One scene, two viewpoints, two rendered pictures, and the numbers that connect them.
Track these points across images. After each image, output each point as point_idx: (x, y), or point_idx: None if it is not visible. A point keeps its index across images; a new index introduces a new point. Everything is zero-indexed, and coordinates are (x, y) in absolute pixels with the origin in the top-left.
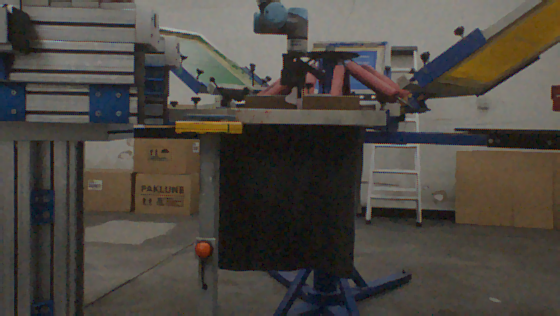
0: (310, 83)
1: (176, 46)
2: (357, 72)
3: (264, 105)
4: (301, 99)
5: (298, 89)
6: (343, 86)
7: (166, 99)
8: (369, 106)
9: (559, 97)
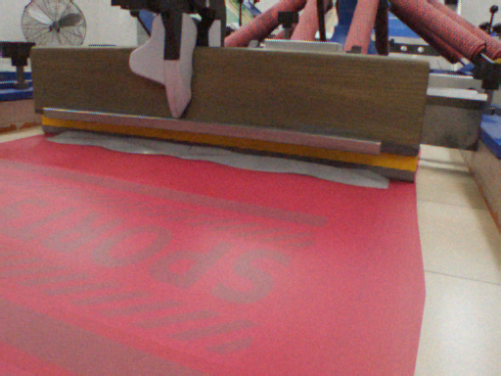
0: (291, 14)
1: None
2: (404, 2)
3: (79, 82)
4: (180, 64)
5: (163, 22)
6: (377, 29)
7: None
8: (460, 102)
9: None
